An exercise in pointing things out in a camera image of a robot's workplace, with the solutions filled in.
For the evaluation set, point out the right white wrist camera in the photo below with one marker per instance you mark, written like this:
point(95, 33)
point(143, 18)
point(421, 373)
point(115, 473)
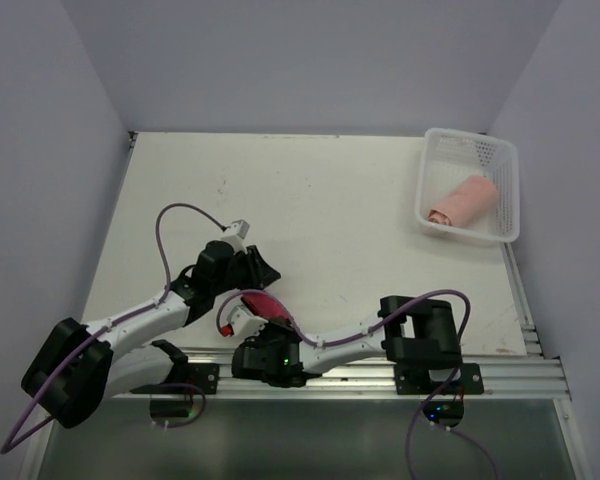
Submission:
point(241, 323)

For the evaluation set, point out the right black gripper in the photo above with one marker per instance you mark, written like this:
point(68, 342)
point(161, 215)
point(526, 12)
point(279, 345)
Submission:
point(256, 342)

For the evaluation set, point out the black cloth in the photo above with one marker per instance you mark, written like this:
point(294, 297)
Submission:
point(265, 307)

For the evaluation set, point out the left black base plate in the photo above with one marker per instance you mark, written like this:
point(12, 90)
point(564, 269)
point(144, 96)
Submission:
point(204, 375)

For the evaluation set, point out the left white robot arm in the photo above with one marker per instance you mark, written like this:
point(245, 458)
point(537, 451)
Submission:
point(79, 365)

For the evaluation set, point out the aluminium mounting rail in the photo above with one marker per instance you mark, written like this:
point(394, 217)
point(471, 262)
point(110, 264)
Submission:
point(499, 378)

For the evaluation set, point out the white plastic basket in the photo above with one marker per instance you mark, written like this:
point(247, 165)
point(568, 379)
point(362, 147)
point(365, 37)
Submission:
point(451, 156)

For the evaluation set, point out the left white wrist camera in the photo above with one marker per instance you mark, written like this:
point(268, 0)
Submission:
point(235, 235)

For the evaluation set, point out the pink towel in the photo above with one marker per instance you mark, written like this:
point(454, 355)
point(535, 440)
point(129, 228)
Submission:
point(466, 203)

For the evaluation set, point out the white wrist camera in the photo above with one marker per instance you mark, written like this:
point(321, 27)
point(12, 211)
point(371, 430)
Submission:
point(235, 235)
point(241, 323)

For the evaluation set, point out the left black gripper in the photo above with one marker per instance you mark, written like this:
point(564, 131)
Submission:
point(259, 273)

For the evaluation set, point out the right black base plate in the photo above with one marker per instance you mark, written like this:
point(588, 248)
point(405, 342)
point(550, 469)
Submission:
point(419, 381)

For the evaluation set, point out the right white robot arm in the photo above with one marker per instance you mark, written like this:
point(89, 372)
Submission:
point(419, 336)

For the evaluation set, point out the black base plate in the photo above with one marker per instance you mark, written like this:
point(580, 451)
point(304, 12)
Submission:
point(204, 375)
point(419, 381)

